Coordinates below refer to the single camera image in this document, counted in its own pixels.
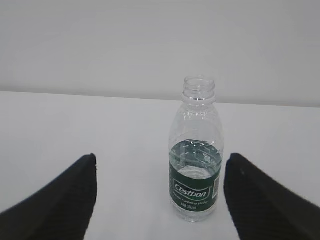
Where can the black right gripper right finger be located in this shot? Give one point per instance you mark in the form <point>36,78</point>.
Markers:
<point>263,209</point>

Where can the clear green-label water bottle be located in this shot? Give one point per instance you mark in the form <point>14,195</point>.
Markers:
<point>196,150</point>

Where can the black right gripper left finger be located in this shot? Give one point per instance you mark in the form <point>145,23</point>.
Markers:
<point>61,210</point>

